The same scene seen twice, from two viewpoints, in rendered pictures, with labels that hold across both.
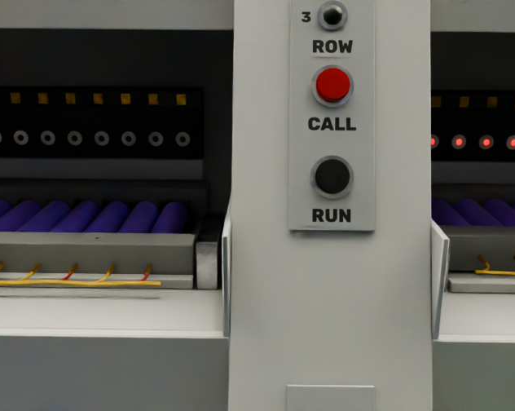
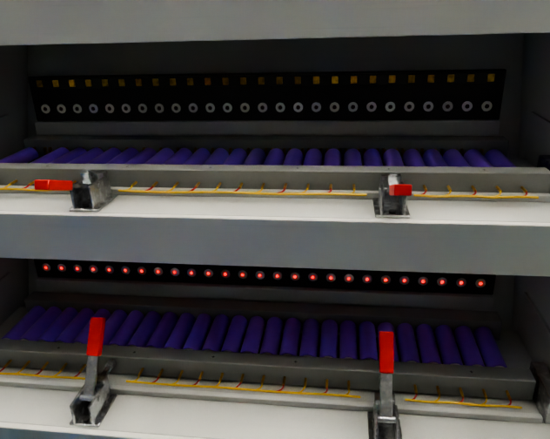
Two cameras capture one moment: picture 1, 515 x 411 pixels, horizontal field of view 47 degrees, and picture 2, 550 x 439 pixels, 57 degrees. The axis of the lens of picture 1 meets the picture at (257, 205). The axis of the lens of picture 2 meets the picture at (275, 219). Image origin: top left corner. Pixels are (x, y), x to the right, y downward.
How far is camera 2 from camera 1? 0.26 m
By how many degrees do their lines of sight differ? 9
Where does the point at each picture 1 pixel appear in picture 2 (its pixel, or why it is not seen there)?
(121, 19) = (528, 27)
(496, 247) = not seen: outside the picture
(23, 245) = (439, 174)
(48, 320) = (481, 217)
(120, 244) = (504, 172)
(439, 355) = not seen: outside the picture
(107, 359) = (525, 239)
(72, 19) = (496, 28)
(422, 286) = not seen: outside the picture
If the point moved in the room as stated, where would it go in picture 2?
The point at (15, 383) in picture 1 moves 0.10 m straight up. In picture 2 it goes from (463, 253) to (467, 129)
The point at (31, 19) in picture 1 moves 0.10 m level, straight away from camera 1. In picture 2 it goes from (468, 29) to (405, 61)
